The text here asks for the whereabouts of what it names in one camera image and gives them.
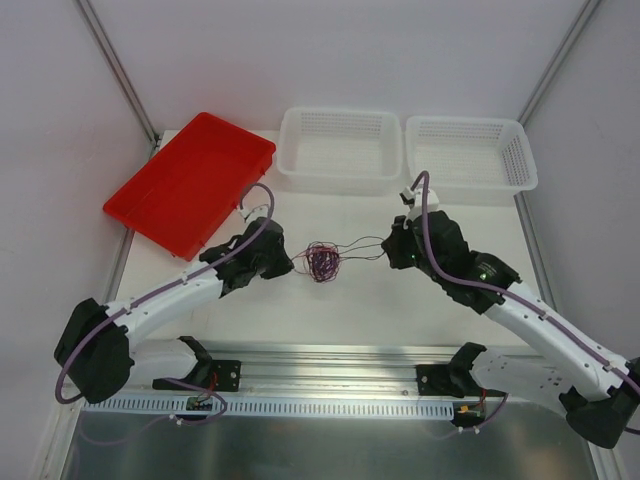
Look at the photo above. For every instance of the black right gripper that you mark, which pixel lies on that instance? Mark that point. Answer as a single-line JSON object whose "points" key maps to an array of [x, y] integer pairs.
{"points": [[400, 241]]}

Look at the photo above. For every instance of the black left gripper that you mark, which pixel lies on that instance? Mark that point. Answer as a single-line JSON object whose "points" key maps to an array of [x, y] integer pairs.
{"points": [[273, 251]]}

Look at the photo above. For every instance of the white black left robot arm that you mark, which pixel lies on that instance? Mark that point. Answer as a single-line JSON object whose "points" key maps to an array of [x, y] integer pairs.
{"points": [[105, 347]]}

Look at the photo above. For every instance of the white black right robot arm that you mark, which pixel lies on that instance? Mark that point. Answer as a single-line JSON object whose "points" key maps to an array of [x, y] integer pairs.
{"points": [[595, 390]]}

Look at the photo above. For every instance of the white basket right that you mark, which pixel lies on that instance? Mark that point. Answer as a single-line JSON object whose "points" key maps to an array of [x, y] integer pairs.
{"points": [[471, 160]]}

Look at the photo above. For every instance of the white basket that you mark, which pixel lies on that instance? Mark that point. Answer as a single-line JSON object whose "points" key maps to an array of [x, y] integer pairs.
{"points": [[340, 152], [471, 160]]}

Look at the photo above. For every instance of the red plastic tray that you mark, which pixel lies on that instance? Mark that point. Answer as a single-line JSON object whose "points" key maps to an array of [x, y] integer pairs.
{"points": [[186, 191]]}

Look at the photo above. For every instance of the white basket middle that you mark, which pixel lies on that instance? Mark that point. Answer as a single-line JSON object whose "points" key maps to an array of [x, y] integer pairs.
{"points": [[340, 152]]}

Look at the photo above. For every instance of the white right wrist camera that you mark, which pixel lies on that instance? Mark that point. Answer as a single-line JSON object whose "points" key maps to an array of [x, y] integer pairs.
{"points": [[413, 200]]}

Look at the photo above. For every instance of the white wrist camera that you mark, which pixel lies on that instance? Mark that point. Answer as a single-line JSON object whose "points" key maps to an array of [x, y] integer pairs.
{"points": [[413, 200], [250, 214]]}

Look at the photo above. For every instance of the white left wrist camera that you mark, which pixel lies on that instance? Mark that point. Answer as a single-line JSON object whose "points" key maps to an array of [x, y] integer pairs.
{"points": [[250, 214]]}

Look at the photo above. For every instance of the aluminium rail base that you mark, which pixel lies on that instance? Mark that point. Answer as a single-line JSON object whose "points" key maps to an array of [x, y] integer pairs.
{"points": [[329, 371]]}

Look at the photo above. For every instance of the white slotted cable duct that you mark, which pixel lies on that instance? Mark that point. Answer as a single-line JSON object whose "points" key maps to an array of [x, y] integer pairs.
{"points": [[277, 407]]}

